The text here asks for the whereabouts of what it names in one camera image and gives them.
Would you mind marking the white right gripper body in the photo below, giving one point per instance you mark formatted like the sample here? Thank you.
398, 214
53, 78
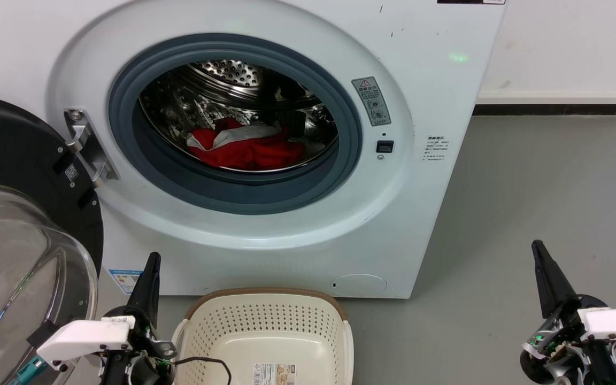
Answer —
613, 323

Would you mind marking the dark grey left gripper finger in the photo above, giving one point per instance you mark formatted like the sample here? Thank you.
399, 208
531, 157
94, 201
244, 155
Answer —
147, 294

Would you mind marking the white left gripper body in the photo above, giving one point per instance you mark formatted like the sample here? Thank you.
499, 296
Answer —
83, 337

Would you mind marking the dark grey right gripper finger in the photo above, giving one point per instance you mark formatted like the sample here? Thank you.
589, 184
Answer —
551, 289

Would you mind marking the cream plastic laundry basket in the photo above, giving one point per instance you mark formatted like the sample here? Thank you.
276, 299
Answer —
265, 342

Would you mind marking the printed product label sticker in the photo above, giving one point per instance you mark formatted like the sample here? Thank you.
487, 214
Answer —
274, 374

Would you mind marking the red and white garment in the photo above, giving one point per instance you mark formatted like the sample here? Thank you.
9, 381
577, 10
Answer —
254, 154

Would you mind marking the black glass washer door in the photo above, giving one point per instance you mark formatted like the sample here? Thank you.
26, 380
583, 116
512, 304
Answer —
14, 149

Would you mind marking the stainless steel washing machine drum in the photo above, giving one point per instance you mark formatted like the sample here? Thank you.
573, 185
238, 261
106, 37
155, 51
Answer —
222, 75

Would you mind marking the blue energy label sticker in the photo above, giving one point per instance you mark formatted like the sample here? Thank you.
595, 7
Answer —
124, 279

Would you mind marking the grey rubber door gasket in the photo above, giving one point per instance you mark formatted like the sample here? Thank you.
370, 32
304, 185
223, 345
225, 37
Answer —
233, 195

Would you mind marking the white front-load washing machine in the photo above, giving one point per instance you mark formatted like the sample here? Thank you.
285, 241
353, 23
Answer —
420, 214

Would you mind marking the silver metal door hinge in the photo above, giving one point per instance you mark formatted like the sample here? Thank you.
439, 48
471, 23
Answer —
86, 144

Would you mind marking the white text label sticker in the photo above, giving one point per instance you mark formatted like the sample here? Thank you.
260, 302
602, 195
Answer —
436, 148

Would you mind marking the round white filter cover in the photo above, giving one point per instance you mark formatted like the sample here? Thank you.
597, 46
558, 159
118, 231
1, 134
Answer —
359, 284

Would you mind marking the black door latch socket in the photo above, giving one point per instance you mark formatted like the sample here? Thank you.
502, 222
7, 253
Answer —
385, 146

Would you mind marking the grey warning sticker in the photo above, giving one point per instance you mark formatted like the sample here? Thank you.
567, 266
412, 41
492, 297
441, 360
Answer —
371, 101

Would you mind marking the white wall baseboard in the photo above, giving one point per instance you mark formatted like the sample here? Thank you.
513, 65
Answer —
554, 97

